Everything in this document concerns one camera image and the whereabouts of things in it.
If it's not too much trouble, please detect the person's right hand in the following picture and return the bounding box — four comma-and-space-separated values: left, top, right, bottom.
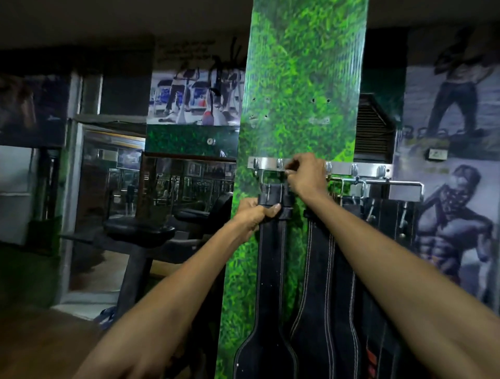
284, 153, 331, 201

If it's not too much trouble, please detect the person's left hand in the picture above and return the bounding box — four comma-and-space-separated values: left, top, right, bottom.
234, 197, 282, 243

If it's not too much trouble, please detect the black belt with metal buckle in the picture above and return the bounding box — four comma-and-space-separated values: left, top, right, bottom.
233, 172, 299, 379

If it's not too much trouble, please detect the person's left forearm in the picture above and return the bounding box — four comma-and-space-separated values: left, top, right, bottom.
72, 219, 255, 379

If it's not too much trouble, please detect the person's right forearm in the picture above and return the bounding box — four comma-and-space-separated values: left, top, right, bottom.
304, 189, 500, 379

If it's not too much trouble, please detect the silver metal hook rack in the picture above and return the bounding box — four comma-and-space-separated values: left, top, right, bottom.
247, 156, 394, 181

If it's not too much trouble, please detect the dark louvred vent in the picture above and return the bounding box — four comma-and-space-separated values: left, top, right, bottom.
353, 93, 396, 164

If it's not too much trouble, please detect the black belt with white stitching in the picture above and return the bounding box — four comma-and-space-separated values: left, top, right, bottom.
288, 195, 362, 379

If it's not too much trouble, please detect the treadmill gym poster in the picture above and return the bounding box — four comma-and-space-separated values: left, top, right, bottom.
147, 67, 246, 127

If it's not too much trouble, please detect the black padded exercise bench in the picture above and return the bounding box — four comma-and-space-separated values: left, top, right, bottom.
60, 191, 234, 325

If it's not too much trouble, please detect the black belt with red mark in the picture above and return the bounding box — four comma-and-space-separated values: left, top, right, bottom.
357, 197, 416, 379

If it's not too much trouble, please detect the masked muscular figure poster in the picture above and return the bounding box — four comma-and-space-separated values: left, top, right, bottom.
391, 155, 500, 311

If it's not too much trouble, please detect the standing figure poster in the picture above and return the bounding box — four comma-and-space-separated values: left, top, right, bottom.
402, 23, 500, 157

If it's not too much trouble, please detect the blue object on floor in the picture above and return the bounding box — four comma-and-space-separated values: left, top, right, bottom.
93, 306, 118, 329

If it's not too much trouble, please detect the wall mirror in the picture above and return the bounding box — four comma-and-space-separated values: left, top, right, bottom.
135, 153, 237, 231

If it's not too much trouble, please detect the chrome cable bar handle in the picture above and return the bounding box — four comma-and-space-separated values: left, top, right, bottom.
327, 176, 425, 203

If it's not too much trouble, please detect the dark wall poster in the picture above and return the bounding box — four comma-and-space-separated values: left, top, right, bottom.
0, 73, 72, 148

